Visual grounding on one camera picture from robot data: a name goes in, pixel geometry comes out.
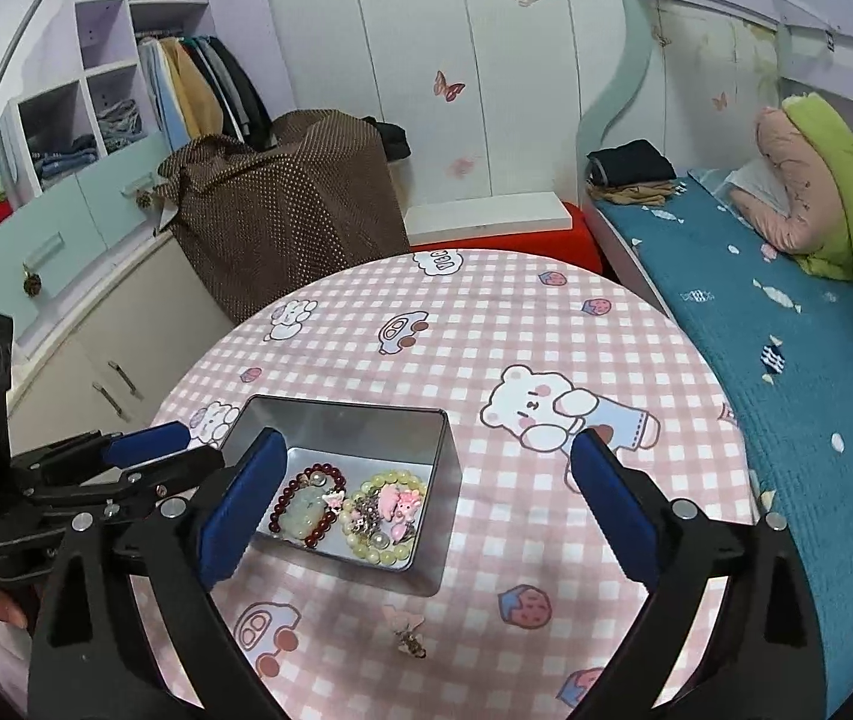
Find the small pink bow charm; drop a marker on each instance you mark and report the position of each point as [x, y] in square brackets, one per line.
[406, 629]

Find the grey metal tin box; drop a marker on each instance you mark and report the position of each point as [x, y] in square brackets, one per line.
[367, 445]

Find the hanging clothes row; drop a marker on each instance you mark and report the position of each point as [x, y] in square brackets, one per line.
[198, 88]

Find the white low cabinet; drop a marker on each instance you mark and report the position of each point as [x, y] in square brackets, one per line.
[119, 352]

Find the folded black clothes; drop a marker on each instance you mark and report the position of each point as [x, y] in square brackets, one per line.
[637, 162]

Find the teal drawer shelf unit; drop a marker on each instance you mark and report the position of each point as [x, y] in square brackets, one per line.
[80, 145]

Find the silver chain pink charm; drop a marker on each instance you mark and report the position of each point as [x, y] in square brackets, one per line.
[385, 515]

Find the pink and green quilt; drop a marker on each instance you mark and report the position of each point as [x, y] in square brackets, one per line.
[798, 193]

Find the teal bunk bed frame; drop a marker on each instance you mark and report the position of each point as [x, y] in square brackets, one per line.
[690, 75]

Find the brown dotted fabric cover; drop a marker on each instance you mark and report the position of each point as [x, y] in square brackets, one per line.
[257, 225]

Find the teal patterned bed sheet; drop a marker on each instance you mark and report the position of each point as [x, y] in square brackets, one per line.
[780, 341]

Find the red stool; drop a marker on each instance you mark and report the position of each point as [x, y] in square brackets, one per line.
[575, 246]

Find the white wardrobe with butterflies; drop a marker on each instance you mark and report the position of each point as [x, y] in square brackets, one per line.
[490, 92]

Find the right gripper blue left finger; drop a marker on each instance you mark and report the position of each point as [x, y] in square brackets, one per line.
[225, 533]

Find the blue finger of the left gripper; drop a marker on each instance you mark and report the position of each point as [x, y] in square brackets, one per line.
[173, 474]
[146, 445]

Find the jade pendant pink charm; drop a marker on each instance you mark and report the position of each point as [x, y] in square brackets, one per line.
[309, 506]

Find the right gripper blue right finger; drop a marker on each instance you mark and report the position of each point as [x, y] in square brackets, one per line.
[624, 505]

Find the pink checked cartoon tablecloth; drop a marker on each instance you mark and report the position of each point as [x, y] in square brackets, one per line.
[532, 604]

